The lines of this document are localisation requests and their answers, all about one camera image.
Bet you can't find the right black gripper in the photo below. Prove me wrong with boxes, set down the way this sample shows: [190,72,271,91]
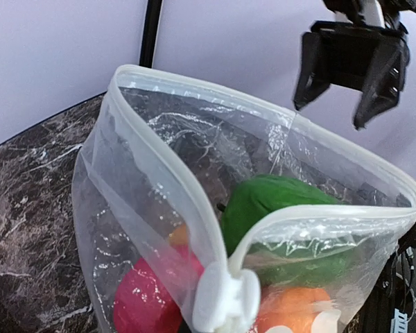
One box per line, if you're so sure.
[293,21,408,130]

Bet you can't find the green toy bell pepper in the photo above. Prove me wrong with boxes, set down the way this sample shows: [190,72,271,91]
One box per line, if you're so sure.
[220,175,354,287]

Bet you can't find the clear dotted zip bag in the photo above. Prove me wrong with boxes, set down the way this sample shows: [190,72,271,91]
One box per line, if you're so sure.
[71,65,416,332]

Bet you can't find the orange toy orange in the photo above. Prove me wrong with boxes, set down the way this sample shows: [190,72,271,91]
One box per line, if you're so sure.
[255,286,331,332]

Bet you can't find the red toy apple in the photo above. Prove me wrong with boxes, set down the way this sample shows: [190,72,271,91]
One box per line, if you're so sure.
[113,245,203,332]

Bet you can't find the green toy mango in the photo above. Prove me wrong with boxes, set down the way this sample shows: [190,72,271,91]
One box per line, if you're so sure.
[168,224,189,246]

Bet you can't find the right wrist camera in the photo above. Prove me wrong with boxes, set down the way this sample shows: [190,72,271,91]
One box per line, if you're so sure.
[322,0,416,30]

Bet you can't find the right black frame post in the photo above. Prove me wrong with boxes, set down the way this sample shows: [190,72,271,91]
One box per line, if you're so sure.
[139,0,163,68]

